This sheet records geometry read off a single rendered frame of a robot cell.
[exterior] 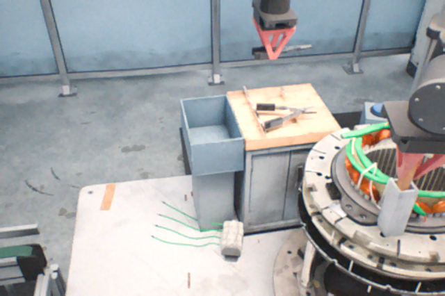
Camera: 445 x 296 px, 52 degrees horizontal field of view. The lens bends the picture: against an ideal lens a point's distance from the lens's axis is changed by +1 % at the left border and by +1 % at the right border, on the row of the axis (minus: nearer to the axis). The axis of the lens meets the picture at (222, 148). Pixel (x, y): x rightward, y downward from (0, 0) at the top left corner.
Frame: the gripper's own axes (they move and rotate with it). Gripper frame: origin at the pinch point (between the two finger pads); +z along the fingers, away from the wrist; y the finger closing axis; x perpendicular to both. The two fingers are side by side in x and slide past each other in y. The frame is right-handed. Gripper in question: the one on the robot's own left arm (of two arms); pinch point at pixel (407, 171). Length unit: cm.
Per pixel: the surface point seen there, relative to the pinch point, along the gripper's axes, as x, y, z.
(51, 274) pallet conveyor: 17, -64, 57
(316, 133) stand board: 26.4, -5.1, 16.9
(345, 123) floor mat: 168, 54, 133
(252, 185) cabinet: 23.7, -17.0, 30.3
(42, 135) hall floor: 156, -125, 140
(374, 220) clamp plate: 0.0, -1.5, 10.7
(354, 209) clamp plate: 2.3, -4.0, 11.0
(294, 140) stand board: 25.3, -9.5, 18.2
